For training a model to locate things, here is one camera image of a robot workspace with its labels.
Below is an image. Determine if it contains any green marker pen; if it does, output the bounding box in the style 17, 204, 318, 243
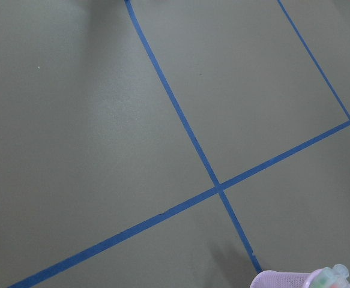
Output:
310, 268, 336, 288

